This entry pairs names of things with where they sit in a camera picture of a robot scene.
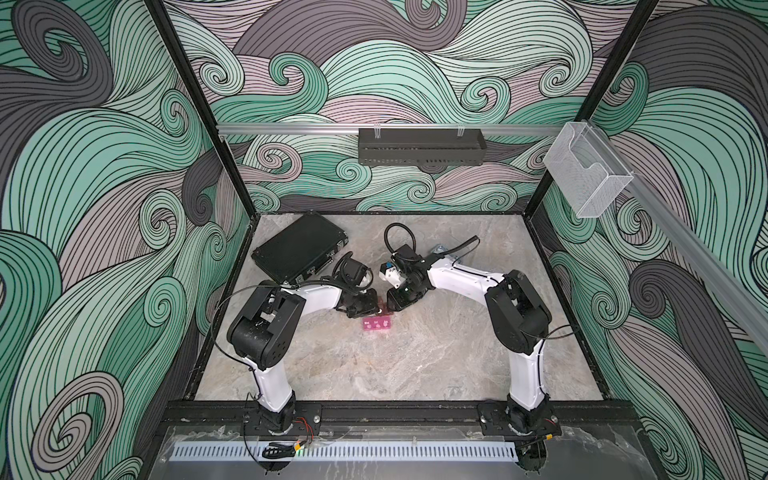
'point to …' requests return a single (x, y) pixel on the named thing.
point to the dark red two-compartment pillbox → (385, 310)
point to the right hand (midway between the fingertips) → (389, 308)
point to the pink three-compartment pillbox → (376, 323)
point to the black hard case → (301, 249)
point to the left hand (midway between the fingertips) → (380, 306)
